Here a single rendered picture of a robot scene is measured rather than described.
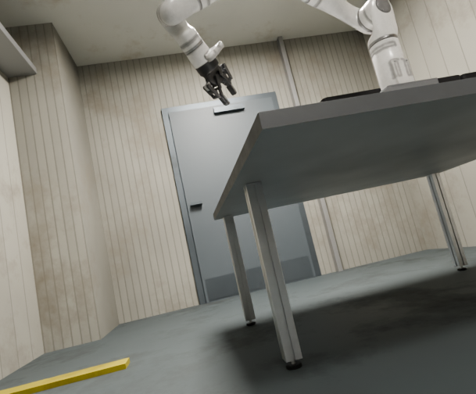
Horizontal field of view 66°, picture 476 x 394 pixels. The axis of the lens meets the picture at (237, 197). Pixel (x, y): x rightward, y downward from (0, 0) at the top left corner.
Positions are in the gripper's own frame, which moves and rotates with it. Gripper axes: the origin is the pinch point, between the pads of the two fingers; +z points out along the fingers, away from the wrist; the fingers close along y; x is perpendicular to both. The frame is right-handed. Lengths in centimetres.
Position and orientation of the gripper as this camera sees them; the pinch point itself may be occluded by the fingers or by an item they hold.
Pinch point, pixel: (228, 95)
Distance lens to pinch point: 129.9
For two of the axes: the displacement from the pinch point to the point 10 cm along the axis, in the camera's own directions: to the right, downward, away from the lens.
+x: 7.3, -1.1, -6.7
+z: 5.6, 6.6, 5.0
